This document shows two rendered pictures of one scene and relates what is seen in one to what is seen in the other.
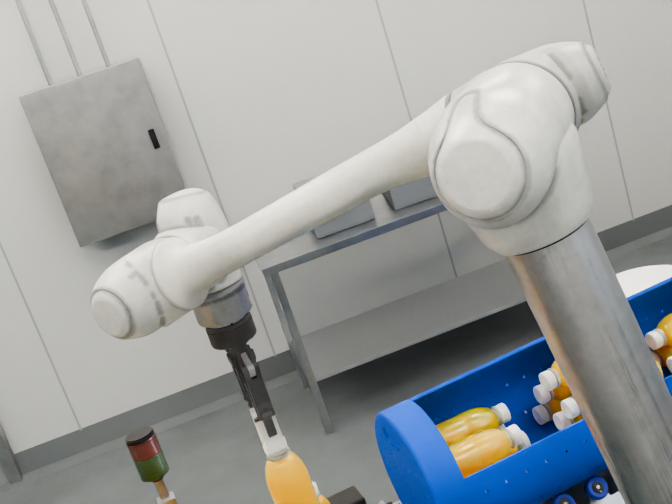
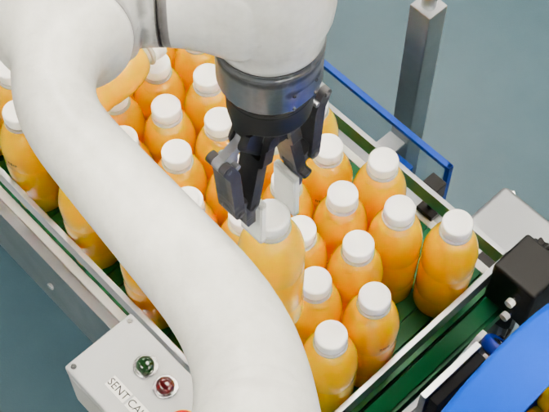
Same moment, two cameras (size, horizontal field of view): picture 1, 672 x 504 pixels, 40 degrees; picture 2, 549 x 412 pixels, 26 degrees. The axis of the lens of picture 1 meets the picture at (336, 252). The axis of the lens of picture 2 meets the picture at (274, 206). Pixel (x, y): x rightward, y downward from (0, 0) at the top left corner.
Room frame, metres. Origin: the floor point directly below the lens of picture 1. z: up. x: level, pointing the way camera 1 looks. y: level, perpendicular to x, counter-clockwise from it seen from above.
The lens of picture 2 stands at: (1.09, -0.33, 2.37)
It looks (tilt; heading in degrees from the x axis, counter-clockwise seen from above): 59 degrees down; 62
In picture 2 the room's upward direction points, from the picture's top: straight up
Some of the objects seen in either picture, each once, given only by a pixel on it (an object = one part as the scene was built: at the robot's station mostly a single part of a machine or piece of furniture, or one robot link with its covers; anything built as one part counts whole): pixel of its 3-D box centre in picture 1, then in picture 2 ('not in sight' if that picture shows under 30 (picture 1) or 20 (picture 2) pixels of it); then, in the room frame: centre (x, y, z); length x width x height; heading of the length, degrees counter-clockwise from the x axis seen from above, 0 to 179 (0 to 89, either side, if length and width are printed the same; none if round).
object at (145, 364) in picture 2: not in sight; (145, 364); (1.22, 0.21, 1.11); 0.02 x 0.02 x 0.01
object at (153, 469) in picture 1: (151, 464); not in sight; (1.79, 0.51, 1.18); 0.06 x 0.06 x 0.05
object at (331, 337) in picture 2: not in sight; (331, 338); (1.42, 0.14, 1.10); 0.04 x 0.04 x 0.02
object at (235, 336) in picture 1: (236, 344); (269, 109); (1.37, 0.19, 1.53); 0.08 x 0.07 x 0.09; 15
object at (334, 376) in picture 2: not in sight; (328, 371); (1.42, 0.14, 1.00); 0.07 x 0.07 x 0.19
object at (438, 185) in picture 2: not in sight; (431, 196); (1.69, 0.32, 0.94); 0.03 x 0.02 x 0.08; 105
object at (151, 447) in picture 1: (143, 445); not in sight; (1.79, 0.51, 1.23); 0.06 x 0.06 x 0.04
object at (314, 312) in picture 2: not in sight; (313, 320); (1.44, 0.21, 1.00); 0.07 x 0.07 x 0.19
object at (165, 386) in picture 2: not in sight; (165, 385); (1.22, 0.18, 1.11); 0.02 x 0.02 x 0.01
